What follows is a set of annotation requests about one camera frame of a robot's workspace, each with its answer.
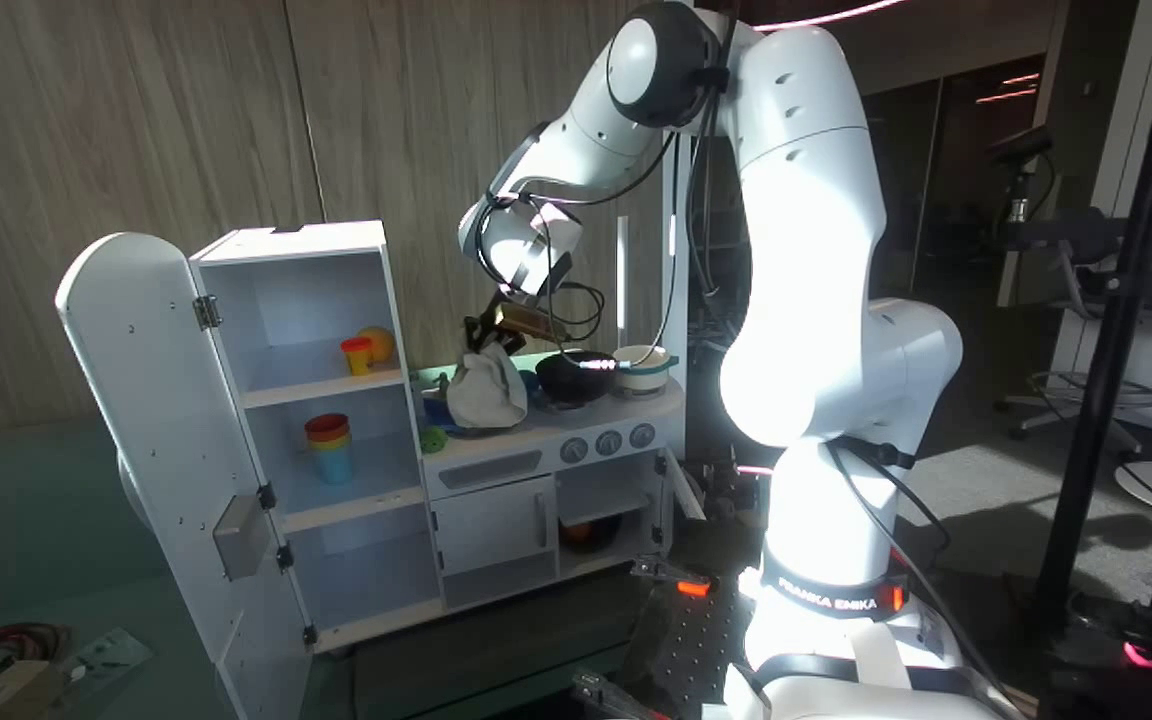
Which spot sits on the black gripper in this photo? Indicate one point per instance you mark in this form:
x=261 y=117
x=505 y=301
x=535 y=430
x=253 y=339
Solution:
x=489 y=334

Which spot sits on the white cloth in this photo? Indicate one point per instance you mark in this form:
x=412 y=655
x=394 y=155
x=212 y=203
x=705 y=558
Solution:
x=484 y=394

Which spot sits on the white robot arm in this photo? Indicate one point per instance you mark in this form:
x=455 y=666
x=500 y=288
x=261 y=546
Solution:
x=830 y=377

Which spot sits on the black toy pot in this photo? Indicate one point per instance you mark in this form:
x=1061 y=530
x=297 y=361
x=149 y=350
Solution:
x=579 y=375

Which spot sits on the green toy cup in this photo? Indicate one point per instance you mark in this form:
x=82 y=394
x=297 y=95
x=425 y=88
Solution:
x=434 y=436

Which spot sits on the white toy bowl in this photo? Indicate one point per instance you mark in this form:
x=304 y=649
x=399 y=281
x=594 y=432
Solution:
x=643 y=367

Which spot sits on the stacked colourful cups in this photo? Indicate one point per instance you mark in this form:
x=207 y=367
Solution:
x=329 y=440

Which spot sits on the white toy kitchen unit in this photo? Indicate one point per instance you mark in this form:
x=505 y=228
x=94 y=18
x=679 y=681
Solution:
x=412 y=532

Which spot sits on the white cabinet door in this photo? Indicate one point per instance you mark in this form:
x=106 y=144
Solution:
x=133 y=322

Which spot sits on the black vertical pole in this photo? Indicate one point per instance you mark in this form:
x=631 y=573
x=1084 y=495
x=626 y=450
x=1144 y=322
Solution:
x=1125 y=294

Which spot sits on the gold wrist camera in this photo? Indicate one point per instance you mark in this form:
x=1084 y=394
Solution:
x=535 y=322

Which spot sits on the white vertical post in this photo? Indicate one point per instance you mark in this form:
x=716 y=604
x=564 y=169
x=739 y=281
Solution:
x=674 y=267

